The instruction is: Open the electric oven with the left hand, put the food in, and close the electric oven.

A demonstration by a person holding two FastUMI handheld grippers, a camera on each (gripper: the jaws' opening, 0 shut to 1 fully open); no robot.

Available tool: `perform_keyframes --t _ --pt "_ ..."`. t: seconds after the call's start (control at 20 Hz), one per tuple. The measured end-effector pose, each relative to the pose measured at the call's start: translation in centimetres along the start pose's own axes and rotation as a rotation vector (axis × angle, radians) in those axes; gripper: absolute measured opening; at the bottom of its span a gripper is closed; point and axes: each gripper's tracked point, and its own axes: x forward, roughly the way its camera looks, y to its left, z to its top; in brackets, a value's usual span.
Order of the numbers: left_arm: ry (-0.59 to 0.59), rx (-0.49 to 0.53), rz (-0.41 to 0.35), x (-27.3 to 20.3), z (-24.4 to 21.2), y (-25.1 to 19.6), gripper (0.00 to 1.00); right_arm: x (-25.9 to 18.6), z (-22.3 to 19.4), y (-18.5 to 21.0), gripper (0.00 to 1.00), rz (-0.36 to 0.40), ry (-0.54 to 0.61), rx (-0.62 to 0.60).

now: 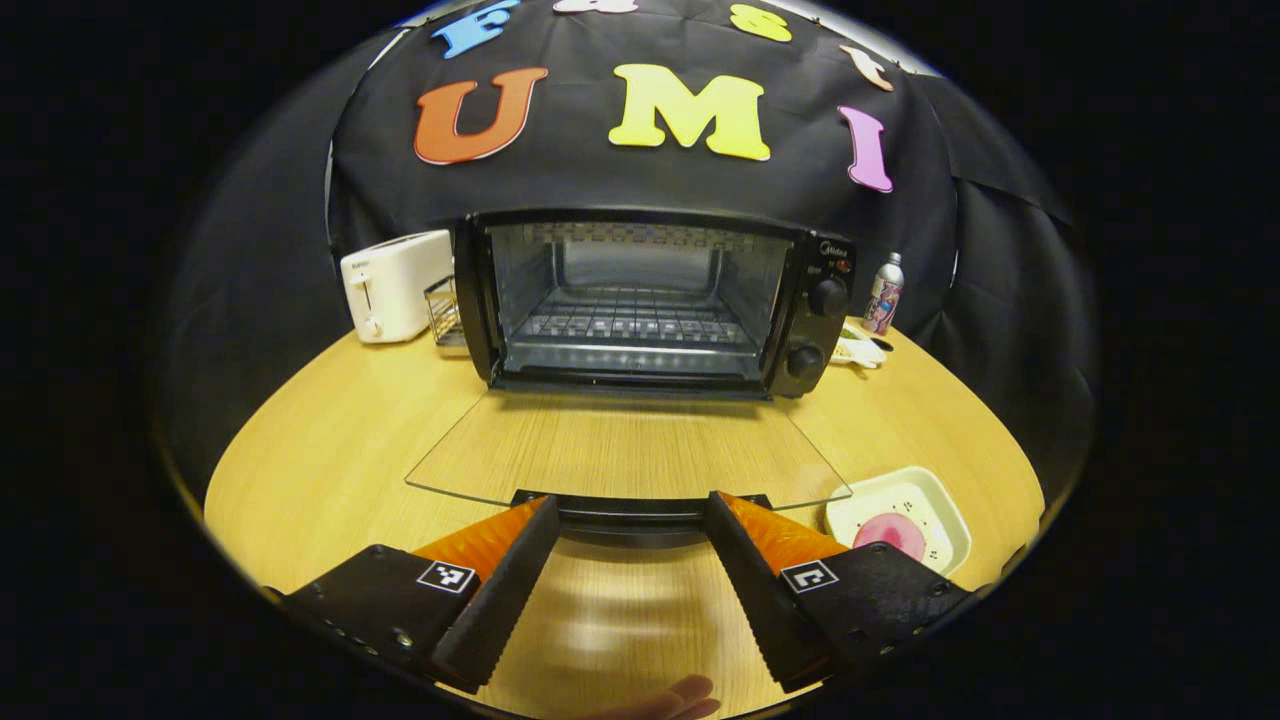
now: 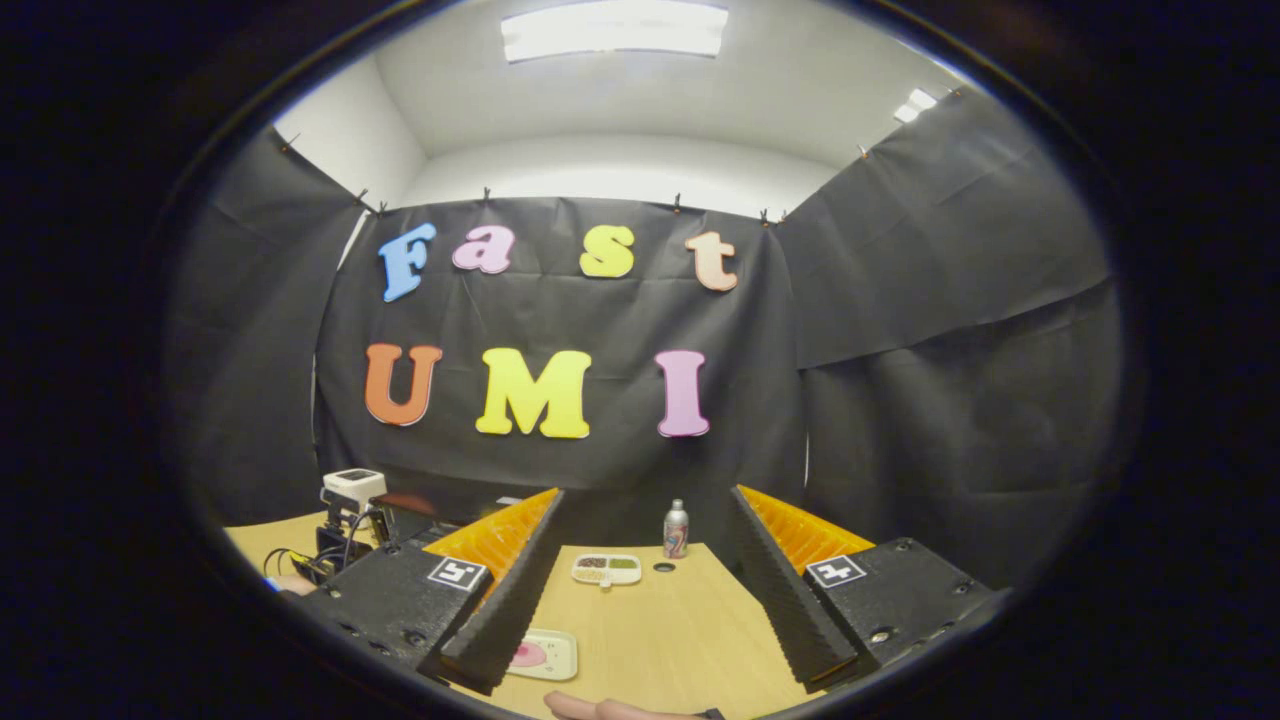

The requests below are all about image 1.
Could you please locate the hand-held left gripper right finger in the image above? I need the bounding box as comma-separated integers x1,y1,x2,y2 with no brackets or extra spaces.
703,490,973,694

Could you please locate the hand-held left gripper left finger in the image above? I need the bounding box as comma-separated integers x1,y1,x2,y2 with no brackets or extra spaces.
280,495,561,694

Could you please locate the pink round food slice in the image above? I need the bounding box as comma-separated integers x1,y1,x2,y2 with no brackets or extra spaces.
853,513,928,561

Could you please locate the cream square plate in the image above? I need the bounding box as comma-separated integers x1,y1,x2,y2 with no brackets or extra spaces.
825,466,973,578

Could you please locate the black electric oven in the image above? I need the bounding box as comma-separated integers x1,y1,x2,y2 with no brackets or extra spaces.
405,207,857,549

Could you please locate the white divided dish with beans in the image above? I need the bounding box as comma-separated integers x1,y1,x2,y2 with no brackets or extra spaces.
830,320,891,369

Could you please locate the silver spray bottle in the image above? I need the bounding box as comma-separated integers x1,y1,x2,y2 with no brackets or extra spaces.
862,252,906,337

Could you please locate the white toaster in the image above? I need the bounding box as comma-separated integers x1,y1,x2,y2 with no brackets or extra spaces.
340,230,456,345

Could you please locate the metal wire basket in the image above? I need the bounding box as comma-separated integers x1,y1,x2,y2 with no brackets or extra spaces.
424,276,471,348

